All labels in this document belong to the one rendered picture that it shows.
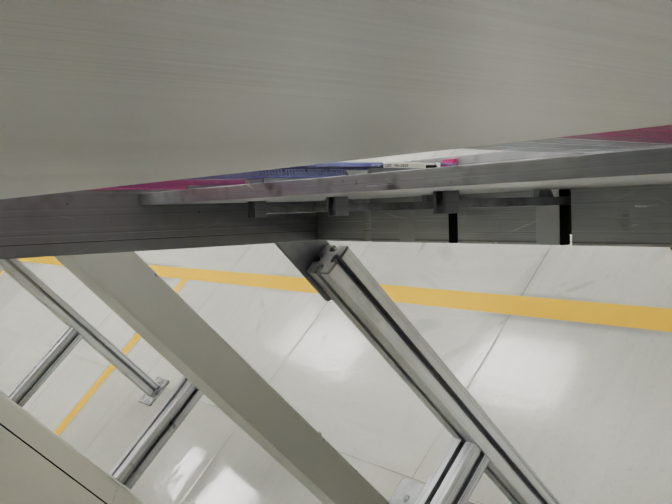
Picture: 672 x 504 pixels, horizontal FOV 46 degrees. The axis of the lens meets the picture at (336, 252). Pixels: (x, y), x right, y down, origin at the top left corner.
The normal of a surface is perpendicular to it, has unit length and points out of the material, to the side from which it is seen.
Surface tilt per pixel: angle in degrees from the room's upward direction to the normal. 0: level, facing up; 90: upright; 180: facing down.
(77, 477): 90
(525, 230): 46
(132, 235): 90
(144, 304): 90
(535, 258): 0
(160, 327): 90
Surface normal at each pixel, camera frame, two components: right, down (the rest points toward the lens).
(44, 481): 0.61, 0.02
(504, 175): -0.79, 0.06
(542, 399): -0.57, -0.68
